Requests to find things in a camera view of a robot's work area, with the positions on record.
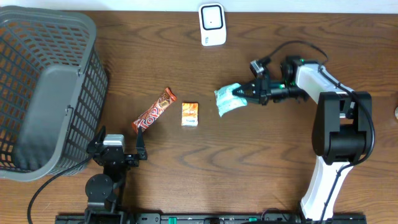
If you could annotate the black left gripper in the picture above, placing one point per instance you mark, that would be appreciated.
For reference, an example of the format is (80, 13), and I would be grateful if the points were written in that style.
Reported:
(141, 152)

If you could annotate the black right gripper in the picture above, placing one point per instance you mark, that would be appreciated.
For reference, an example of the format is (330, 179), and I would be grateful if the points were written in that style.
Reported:
(260, 91)

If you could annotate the light green wet wipes pack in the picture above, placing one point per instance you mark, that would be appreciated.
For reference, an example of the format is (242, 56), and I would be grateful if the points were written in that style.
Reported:
(226, 101)

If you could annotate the orange white small packet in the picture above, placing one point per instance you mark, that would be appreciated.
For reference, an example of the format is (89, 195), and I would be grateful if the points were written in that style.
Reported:
(189, 114)

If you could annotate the red brown candy bar wrapper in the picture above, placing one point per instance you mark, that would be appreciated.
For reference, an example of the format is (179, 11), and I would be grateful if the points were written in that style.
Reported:
(155, 111)

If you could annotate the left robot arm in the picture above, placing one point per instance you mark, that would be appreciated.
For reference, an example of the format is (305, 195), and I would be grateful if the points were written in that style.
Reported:
(105, 190)

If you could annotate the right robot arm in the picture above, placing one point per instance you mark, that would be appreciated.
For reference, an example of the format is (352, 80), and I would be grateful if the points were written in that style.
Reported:
(343, 133)

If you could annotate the white barcode scanner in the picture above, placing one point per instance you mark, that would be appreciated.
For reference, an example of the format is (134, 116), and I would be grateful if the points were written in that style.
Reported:
(212, 24)

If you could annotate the grey plastic mesh basket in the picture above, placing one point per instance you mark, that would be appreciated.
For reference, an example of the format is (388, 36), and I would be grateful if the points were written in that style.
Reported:
(53, 88)

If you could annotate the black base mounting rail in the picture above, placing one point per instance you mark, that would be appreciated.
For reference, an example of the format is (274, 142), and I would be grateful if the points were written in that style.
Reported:
(155, 218)

